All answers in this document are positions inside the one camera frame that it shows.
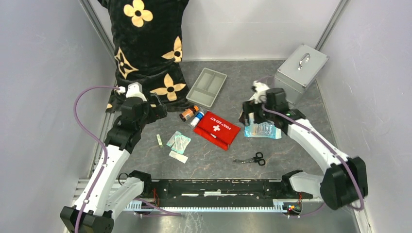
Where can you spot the teal plaster strip packets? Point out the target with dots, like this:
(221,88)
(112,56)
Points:
(178,142)

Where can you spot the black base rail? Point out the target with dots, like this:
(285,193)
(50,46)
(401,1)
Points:
(219,193)

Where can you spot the black handled scissors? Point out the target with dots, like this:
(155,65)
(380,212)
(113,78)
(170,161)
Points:
(258,158)

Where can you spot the blue gauze packet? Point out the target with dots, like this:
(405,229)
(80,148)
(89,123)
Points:
(263,130)

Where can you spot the red first aid pouch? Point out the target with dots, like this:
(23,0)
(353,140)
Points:
(217,130)

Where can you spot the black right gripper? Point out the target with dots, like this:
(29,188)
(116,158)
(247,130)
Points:
(249,107)

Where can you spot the black floral velvet cloth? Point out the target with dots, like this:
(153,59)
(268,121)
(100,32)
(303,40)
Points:
(147,37)

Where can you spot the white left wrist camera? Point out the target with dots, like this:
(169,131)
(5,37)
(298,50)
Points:
(133,90)

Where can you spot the silver metal case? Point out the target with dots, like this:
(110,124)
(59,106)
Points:
(298,72)

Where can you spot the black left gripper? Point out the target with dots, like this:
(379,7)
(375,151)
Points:
(157,112)

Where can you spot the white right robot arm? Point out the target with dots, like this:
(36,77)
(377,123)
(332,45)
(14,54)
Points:
(344,179)

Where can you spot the amber pill bottle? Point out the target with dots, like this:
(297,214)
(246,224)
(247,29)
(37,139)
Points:
(188,113)

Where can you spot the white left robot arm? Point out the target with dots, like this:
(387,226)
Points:
(97,208)

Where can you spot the grey plastic divider tray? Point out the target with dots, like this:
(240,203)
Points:
(206,88)

